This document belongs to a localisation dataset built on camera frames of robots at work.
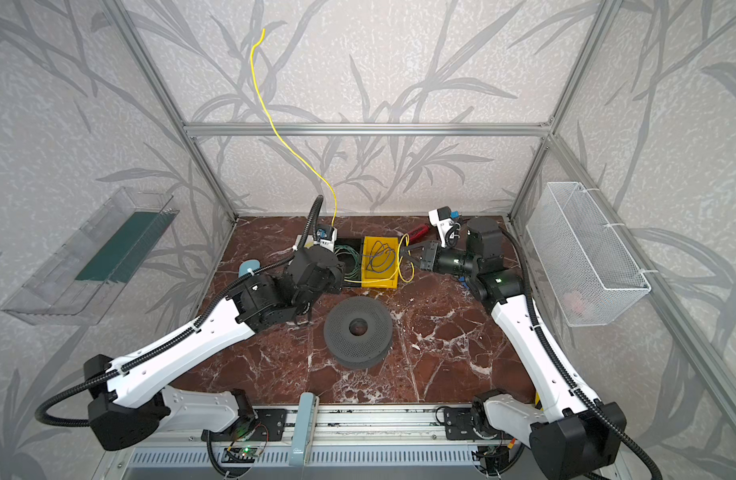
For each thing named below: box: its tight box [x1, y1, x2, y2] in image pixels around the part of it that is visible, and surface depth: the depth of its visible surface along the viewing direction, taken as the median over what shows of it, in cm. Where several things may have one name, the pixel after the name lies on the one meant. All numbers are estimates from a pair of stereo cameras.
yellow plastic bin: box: [361, 236, 399, 289], surface depth 104 cm
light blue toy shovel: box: [238, 259, 261, 278], surface depth 107 cm
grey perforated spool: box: [323, 296, 393, 370], surface depth 84 cm
